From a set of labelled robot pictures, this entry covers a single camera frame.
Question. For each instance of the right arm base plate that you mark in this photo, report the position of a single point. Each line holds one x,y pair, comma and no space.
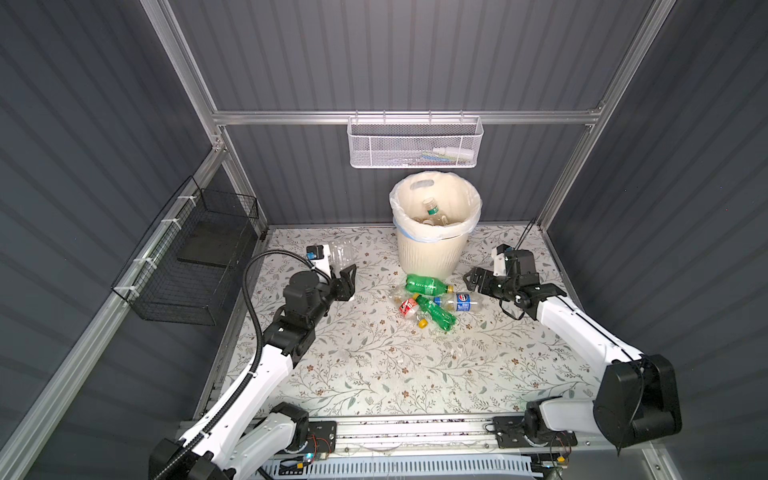
516,432

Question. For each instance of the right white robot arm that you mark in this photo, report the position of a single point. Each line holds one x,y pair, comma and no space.
637,399

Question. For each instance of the small green bottle yellow cap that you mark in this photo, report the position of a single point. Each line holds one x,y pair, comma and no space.
441,317

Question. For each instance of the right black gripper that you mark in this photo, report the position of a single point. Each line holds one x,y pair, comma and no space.
486,278

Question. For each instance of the red label cola bottle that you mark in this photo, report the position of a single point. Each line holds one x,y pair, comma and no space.
409,308

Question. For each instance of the cream plastic waste bin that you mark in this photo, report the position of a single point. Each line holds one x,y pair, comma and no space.
426,250

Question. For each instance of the black wire mesh basket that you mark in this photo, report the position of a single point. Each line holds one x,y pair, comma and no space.
188,270

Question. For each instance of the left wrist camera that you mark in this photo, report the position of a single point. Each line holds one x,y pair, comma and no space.
319,256

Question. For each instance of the clear bottle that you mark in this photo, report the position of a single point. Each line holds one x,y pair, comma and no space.
342,254

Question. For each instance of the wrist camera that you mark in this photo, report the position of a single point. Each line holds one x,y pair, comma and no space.
319,256
509,261

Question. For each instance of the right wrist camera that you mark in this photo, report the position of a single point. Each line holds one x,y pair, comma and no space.
509,261

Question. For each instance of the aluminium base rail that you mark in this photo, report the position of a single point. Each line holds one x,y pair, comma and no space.
414,433

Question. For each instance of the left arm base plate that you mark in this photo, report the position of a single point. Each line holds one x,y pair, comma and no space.
318,438

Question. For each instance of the white cable duct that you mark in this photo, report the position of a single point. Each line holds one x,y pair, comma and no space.
472,466

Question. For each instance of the cream label tea bottle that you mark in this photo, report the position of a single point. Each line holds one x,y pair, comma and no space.
434,215

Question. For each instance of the pepsi bottle blue label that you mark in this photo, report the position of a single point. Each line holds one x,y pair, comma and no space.
459,301

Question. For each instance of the large green soda bottle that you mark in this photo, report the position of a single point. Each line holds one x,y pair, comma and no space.
425,285

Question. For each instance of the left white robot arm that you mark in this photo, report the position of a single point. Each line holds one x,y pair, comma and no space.
279,349

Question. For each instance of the white tube in basket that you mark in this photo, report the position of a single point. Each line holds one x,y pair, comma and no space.
455,153

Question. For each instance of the white wire mesh basket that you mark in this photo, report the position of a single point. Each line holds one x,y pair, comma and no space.
406,142

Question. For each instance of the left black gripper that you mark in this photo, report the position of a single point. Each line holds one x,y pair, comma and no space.
343,286

